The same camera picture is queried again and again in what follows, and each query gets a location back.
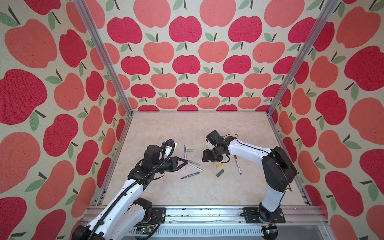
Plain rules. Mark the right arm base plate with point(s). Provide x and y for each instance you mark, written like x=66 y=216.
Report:
x=257 y=216

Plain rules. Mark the dark green pen cap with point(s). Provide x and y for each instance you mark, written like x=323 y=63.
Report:
x=220 y=173

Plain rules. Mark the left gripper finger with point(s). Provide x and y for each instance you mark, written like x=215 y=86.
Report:
x=183 y=160
x=180 y=166

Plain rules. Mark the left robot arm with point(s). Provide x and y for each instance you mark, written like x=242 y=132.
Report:
x=127 y=208

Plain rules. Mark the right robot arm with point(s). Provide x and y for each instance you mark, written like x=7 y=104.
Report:
x=279 y=170

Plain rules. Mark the dark green pen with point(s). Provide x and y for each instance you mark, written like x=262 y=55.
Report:
x=191 y=175

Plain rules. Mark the pink pen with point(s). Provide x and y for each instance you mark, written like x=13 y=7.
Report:
x=185 y=156

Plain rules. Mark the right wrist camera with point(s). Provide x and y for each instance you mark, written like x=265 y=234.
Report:
x=213 y=139

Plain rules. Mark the aluminium front rail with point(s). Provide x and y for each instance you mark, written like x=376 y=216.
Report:
x=225 y=223

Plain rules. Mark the aluminium corner post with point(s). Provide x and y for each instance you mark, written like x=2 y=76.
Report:
x=90 y=24
x=319 y=24

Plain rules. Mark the right aluminium corner post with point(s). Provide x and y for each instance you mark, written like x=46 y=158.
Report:
x=319 y=24

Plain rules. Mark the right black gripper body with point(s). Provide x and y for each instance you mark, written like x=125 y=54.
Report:
x=211 y=155

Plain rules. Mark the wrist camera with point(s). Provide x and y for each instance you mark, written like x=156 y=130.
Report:
x=168 y=147
x=213 y=139

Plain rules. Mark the left aluminium corner post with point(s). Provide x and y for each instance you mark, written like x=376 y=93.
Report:
x=90 y=24

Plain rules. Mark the light green pen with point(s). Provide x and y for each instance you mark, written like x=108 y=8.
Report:
x=194 y=163

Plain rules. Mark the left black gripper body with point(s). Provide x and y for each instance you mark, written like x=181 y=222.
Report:
x=169 y=165

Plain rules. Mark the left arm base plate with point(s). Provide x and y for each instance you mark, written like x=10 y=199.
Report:
x=157 y=215

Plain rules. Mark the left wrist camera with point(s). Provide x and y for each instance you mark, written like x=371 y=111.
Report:
x=168 y=147

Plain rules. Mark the white yellow-tipped pen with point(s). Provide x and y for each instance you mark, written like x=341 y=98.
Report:
x=199 y=169

